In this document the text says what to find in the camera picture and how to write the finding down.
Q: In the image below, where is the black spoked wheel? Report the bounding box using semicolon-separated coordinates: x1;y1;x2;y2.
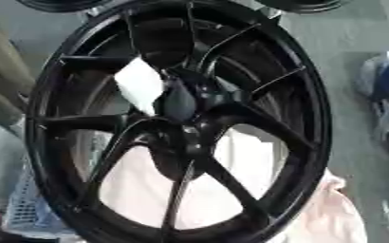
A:
23;0;334;243

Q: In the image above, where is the black round wheel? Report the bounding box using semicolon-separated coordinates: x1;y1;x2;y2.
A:
255;0;353;14
15;0;117;13

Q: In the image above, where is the pale pink cloth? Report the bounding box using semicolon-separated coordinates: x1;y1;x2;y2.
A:
96;126;369;243

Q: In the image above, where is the pale blue mesh basket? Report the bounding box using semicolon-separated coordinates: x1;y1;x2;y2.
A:
2;155;79;236

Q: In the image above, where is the tan wooden furniture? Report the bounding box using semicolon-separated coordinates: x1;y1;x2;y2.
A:
0;9;39;127

